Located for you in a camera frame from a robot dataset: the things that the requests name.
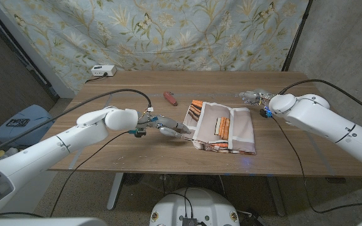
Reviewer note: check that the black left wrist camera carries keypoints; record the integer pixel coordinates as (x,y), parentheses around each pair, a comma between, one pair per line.
(139,132)

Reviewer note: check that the black flat device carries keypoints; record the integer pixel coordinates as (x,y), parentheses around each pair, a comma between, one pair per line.
(17,122)

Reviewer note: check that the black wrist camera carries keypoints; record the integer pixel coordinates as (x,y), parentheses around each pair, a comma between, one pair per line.
(265,112)
(139,132)

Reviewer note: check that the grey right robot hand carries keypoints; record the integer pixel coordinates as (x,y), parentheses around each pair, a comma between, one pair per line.
(254,96)

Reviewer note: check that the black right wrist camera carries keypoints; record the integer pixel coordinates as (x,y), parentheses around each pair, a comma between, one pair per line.
(265,112)

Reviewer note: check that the white robot torso panel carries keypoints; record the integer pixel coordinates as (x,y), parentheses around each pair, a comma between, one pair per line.
(42,222)

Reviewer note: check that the red swiss knife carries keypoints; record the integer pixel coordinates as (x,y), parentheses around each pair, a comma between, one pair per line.
(170,98)

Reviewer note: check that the floral printed backdrop cloth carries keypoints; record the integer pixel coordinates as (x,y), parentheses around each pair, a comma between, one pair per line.
(168,31)

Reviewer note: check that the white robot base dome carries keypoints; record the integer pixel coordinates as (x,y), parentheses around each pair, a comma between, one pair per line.
(196,204)

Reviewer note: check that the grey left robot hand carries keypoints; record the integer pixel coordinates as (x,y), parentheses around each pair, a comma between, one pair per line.
(168,123)

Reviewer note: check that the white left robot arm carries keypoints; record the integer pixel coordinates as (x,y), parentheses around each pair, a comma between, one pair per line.
(42,157)

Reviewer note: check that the white power strip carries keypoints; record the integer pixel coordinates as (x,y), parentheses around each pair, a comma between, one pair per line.
(103,70)

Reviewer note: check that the beige orange patterned cloth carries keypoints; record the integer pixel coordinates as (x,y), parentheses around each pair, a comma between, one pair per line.
(212,125)

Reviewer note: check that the dark slanted wall rail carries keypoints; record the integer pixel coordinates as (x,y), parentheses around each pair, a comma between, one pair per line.
(27,64)

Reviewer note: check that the black backdrop stand pole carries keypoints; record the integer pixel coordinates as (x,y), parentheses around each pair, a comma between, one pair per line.
(295,37)

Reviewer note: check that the grey table leg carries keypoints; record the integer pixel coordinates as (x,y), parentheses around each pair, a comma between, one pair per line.
(115,191)
(276,197)

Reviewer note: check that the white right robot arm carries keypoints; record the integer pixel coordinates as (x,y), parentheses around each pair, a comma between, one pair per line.
(325,122)

